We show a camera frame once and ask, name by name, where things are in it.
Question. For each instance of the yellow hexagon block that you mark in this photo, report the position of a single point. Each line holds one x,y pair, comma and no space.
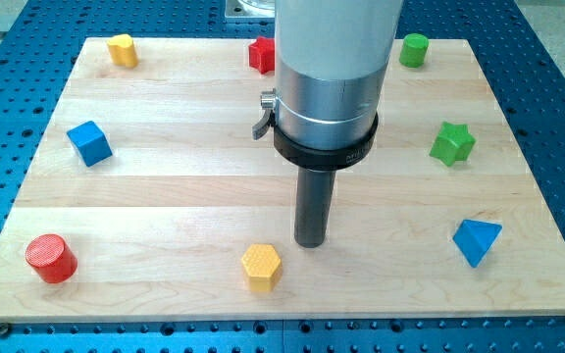
262,266

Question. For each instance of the silver robot arm cylinder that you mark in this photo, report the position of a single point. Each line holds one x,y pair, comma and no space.
331,57

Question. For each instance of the yellow heart block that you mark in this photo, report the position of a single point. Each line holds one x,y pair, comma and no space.
122,51

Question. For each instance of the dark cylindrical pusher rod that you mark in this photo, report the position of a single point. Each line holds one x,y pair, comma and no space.
314,193

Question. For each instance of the red star block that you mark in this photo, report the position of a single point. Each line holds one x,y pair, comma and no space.
262,54

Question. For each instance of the light wooden board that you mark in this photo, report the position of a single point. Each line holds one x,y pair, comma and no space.
159,228

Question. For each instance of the green star block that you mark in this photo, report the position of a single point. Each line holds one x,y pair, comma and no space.
453,143

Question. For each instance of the green cylinder block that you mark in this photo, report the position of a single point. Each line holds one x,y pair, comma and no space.
413,50

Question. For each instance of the blue cube block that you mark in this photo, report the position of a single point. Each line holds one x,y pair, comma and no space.
90,142

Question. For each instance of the blue triangle block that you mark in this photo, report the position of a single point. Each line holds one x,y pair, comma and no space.
475,238

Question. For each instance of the red cylinder block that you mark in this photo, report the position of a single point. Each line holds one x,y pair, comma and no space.
51,257

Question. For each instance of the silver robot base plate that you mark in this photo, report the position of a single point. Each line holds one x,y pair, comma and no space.
250,9

